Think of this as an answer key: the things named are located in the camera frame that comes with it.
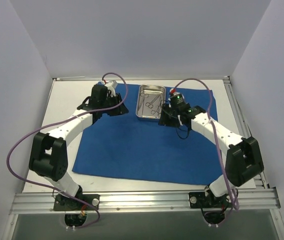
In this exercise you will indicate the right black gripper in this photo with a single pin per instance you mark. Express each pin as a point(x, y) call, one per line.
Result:
point(168, 116)

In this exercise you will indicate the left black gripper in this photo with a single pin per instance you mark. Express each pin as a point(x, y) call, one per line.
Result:
point(117, 104)

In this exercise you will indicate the blue surgical cloth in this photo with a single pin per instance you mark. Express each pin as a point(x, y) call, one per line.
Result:
point(127, 147)

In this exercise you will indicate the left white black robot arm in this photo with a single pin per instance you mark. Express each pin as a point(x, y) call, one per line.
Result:
point(49, 157)

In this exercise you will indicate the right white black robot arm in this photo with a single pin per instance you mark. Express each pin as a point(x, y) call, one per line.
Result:
point(243, 156)

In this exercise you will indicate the steel surgical scissors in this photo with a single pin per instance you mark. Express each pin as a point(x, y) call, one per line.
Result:
point(142, 99)

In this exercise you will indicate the steel forceps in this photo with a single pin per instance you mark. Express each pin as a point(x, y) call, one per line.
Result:
point(150, 104)

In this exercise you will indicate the steel instrument tray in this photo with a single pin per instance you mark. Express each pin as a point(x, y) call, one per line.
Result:
point(152, 90)

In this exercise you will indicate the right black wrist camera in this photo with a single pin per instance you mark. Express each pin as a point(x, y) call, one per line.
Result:
point(177, 100)

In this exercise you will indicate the aluminium right side rail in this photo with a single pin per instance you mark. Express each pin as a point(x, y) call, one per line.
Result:
point(244, 130)

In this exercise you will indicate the aluminium rail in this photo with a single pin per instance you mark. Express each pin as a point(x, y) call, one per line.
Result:
point(244, 130)
point(142, 202)

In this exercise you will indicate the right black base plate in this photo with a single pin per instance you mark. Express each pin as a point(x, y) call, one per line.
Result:
point(206, 200)

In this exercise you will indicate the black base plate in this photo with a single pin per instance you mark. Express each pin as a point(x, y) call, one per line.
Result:
point(65, 204)
point(206, 200)

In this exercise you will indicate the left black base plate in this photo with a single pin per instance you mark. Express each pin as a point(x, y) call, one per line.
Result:
point(65, 204)

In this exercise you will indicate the aluminium front rail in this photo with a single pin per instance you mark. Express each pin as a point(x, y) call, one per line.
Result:
point(142, 202)

